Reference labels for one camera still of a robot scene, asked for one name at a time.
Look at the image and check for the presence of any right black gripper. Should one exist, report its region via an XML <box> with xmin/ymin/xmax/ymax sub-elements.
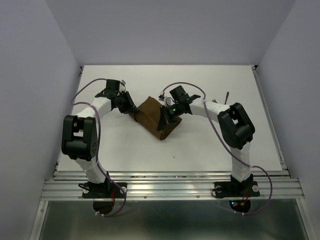
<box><xmin>157</xmin><ymin>102</ymin><xmax>183</xmax><ymax>131</ymax></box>

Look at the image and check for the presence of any brown cloth napkin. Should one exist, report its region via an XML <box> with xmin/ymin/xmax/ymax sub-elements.
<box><xmin>129</xmin><ymin>96</ymin><xmax>182</xmax><ymax>141</ymax></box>

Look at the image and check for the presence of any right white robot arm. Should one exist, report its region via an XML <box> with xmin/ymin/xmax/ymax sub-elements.
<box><xmin>157</xmin><ymin>85</ymin><xmax>255</xmax><ymax>195</ymax></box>

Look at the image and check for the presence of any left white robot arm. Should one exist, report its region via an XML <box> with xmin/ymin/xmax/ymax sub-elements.
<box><xmin>61</xmin><ymin>79</ymin><xmax>138</xmax><ymax>197</ymax></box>

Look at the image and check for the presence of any brown wooden spoon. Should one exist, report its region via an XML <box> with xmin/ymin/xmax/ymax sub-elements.
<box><xmin>224</xmin><ymin>91</ymin><xmax>230</xmax><ymax>105</ymax></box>

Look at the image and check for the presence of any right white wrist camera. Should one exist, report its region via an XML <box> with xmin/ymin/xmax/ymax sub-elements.
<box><xmin>158</xmin><ymin>94</ymin><xmax>175</xmax><ymax>106</ymax></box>

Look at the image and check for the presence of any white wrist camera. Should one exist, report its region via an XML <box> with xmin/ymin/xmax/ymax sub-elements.
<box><xmin>158</xmin><ymin>94</ymin><xmax>175</xmax><ymax>106</ymax></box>
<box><xmin>120</xmin><ymin>80</ymin><xmax>126</xmax><ymax>88</ymax></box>

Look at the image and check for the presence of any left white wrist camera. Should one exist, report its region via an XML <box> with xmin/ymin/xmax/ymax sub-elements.
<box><xmin>120</xmin><ymin>80</ymin><xmax>126</xmax><ymax>88</ymax></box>

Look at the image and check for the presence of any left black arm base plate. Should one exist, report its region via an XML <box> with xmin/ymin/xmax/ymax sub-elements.
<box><xmin>78</xmin><ymin>180</ymin><xmax>125</xmax><ymax>199</ymax></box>

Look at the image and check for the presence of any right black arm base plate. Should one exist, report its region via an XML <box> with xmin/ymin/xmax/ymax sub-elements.
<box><xmin>211</xmin><ymin>181</ymin><xmax>260</xmax><ymax>199</ymax></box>

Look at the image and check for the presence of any aluminium front rail frame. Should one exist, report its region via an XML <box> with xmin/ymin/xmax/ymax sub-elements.
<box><xmin>29</xmin><ymin>166</ymin><xmax>315</xmax><ymax>240</ymax></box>

